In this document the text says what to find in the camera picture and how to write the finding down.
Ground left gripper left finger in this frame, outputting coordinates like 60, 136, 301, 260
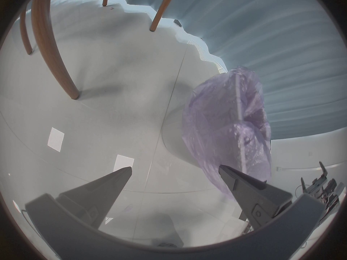
55, 166, 133, 230

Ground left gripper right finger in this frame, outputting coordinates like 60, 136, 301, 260
219, 165, 293, 231

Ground purple plastic bag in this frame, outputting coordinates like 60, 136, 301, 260
182, 66, 272, 200

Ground blue-green curtain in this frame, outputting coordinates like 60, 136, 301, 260
52, 0, 347, 140

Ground wooden chair with white cushions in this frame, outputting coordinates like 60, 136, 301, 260
20, 0, 185, 100

